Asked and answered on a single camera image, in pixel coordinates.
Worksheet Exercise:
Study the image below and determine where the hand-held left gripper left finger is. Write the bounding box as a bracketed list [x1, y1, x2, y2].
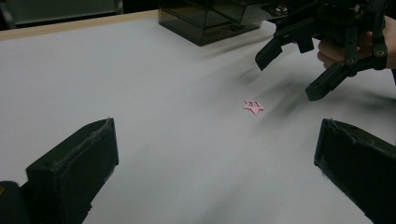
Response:
[25, 117, 120, 224]

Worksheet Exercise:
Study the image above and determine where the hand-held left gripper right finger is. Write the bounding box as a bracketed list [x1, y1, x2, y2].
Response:
[313, 118, 396, 224]

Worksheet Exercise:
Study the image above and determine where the pink star-shaped clip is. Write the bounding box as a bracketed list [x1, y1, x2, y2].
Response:
[243, 99, 265, 116]

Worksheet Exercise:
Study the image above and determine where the dark transparent drawer box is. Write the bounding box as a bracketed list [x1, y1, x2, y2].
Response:
[157, 0, 292, 48]

